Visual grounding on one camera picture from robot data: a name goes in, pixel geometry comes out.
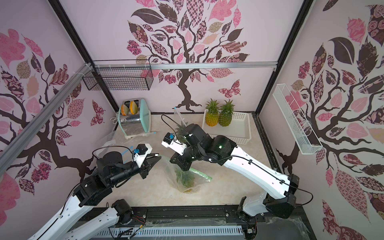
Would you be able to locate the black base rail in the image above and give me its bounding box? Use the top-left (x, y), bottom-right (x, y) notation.
top-left (56, 203), bottom-right (317, 240)

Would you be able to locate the pineapple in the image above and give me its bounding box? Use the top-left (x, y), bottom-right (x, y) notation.
top-left (175, 170), bottom-right (195, 189)
top-left (219, 100), bottom-right (235, 127)
top-left (176, 126), bottom-right (190, 144)
top-left (205, 99), bottom-right (219, 127)

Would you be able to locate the mint green toaster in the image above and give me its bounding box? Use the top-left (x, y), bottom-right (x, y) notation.
top-left (117, 98), bottom-right (152, 139)

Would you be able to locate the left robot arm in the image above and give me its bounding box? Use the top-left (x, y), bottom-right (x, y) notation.
top-left (30, 152), bottom-right (162, 240)

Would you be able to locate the back right zip bag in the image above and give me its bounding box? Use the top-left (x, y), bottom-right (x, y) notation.
top-left (173, 108), bottom-right (188, 128)

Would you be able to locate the black wire wall basket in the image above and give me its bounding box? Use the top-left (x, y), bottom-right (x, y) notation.
top-left (82, 60), bottom-right (154, 91)

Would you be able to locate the aluminium rail back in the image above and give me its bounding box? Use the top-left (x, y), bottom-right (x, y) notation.
top-left (95, 62), bottom-right (278, 70)

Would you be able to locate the white plastic basket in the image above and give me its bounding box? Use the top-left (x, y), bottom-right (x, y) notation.
top-left (202, 110), bottom-right (252, 145)

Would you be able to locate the white vent strip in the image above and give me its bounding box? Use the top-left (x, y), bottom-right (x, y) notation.
top-left (93, 226), bottom-right (244, 240)

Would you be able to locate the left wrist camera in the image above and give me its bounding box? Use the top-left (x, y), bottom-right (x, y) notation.
top-left (133, 144), bottom-right (153, 168)

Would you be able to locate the aluminium rail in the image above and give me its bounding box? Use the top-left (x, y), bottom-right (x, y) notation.
top-left (1, 63), bottom-right (91, 175)
top-left (95, 62), bottom-right (278, 70)

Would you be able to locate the white wire wall shelf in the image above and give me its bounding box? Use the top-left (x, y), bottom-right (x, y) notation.
top-left (273, 84), bottom-right (323, 155)

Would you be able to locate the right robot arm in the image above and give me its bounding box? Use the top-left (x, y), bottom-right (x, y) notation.
top-left (162, 124), bottom-right (300, 219)

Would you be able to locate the aluminium rail left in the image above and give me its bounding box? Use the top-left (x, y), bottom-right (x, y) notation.
top-left (1, 63), bottom-right (91, 175)

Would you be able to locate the green-zip bag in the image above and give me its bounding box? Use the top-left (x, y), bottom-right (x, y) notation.
top-left (161, 155), bottom-right (213, 194)

